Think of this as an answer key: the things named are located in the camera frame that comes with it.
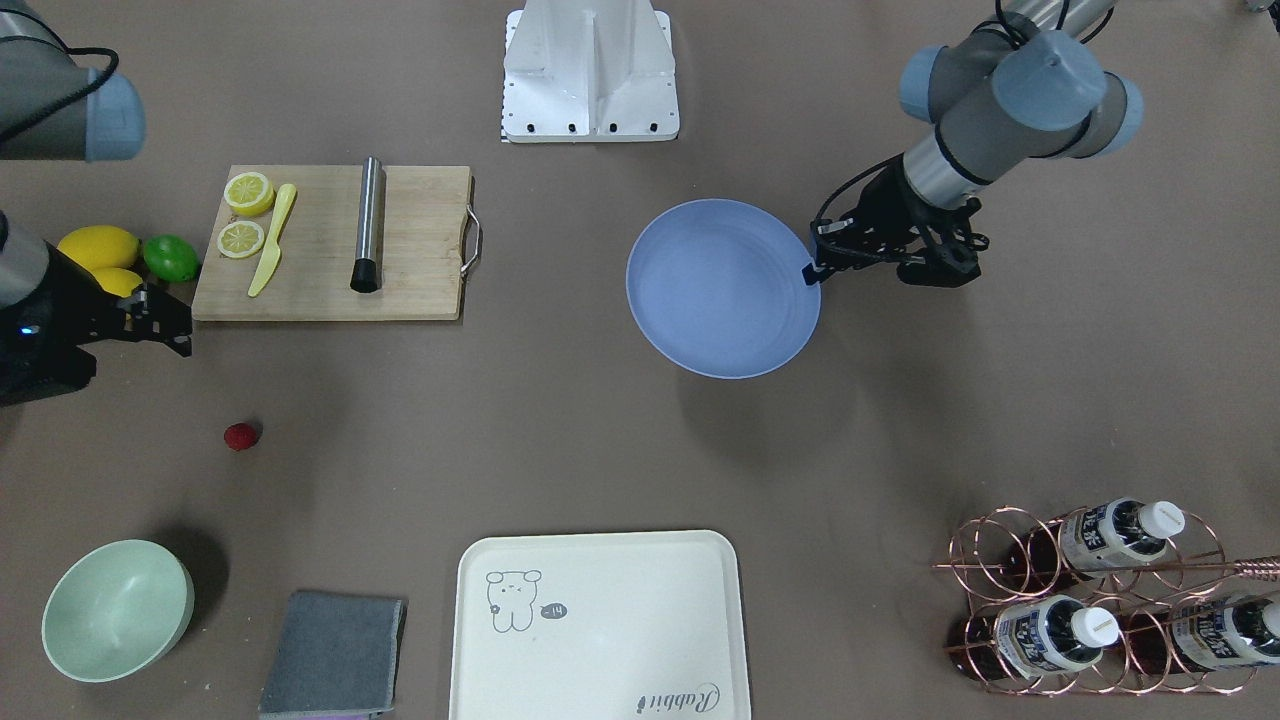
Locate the grey folded cloth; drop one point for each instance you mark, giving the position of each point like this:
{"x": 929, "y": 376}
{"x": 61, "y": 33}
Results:
{"x": 336, "y": 658}

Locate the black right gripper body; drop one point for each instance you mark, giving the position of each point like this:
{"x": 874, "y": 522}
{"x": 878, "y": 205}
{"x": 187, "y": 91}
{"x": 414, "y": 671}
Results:
{"x": 62, "y": 296}

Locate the dark drink bottle front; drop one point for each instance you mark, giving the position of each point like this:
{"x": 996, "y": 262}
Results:
{"x": 1232, "y": 633}

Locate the steel cylinder black tip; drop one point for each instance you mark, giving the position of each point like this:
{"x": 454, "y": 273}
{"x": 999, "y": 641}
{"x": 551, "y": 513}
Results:
{"x": 366, "y": 273}

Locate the yellow lemon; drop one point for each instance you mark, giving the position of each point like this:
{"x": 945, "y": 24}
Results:
{"x": 119, "y": 282}
{"x": 100, "y": 247}

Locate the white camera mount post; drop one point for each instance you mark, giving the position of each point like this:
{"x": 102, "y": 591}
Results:
{"x": 589, "y": 72}

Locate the red strawberry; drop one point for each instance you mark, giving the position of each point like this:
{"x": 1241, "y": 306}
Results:
{"x": 241, "y": 436}

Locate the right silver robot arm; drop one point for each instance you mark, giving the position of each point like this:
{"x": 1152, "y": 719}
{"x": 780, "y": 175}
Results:
{"x": 54, "y": 109}

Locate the lemon half slice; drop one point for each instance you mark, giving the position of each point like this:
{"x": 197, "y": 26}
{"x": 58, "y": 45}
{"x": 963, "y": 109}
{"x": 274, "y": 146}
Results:
{"x": 240, "y": 240}
{"x": 249, "y": 194}

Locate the green lime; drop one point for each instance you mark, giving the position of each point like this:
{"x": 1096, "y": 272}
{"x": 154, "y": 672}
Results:
{"x": 170, "y": 258}

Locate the dark drink bottle middle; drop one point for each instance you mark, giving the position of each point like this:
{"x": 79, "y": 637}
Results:
{"x": 1057, "y": 635}

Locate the copper wire bottle rack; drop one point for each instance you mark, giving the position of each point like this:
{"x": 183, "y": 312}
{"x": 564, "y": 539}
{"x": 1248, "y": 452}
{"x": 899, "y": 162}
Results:
{"x": 991, "y": 557}

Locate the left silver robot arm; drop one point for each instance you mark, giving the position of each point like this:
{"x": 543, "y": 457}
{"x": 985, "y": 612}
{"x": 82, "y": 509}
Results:
{"x": 1022, "y": 85}

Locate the dark drink bottle white cap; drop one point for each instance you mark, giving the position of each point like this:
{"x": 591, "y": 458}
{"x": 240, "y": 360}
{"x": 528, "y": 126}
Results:
{"x": 1088, "y": 543}

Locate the yellow plastic knife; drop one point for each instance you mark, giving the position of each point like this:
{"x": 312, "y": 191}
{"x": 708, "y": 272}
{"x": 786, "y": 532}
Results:
{"x": 271, "y": 252}

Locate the blue plate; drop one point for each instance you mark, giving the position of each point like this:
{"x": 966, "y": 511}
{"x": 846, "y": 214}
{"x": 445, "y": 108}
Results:
{"x": 717, "y": 287}

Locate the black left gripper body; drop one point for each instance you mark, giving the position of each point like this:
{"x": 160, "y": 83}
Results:
{"x": 886, "y": 212}

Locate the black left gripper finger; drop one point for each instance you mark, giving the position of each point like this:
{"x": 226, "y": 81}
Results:
{"x": 814, "y": 274}

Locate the green bowl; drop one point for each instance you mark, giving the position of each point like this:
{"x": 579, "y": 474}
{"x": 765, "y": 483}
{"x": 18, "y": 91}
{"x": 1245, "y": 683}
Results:
{"x": 116, "y": 611}

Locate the bamboo cutting board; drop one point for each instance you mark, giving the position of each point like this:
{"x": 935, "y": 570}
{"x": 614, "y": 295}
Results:
{"x": 424, "y": 256}

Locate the cream rectangular tray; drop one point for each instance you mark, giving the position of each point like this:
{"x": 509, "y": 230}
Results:
{"x": 639, "y": 625}

